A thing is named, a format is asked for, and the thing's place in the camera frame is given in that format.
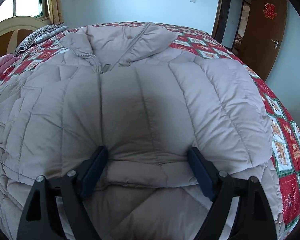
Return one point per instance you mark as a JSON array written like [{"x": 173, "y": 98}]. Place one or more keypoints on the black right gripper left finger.
[{"x": 40, "y": 217}]

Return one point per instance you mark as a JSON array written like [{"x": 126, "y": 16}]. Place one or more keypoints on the beige quilted down jacket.
[{"x": 126, "y": 88}]

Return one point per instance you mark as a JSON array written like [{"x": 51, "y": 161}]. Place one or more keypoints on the window with green frame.
[{"x": 33, "y": 8}]

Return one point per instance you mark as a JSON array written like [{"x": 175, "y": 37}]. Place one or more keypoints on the silver door handle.
[{"x": 276, "y": 43}]

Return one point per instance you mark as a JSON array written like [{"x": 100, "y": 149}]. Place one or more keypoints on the red patchwork bear bedspread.
[{"x": 286, "y": 133}]

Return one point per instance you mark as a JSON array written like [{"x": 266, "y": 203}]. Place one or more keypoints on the brown wooden door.
[{"x": 256, "y": 50}]

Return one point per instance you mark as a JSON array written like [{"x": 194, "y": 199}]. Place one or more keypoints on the red double happiness sticker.
[{"x": 269, "y": 11}]

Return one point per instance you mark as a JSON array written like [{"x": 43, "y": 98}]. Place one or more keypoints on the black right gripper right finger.
[{"x": 253, "y": 219}]

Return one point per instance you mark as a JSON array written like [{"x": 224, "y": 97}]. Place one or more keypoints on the cream and wood headboard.
[{"x": 14, "y": 30}]

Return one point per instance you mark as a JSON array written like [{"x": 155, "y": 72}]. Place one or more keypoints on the striped grey pillow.
[{"x": 38, "y": 36}]

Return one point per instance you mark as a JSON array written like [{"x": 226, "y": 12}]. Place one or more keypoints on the yellow patterned curtain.
[{"x": 55, "y": 11}]

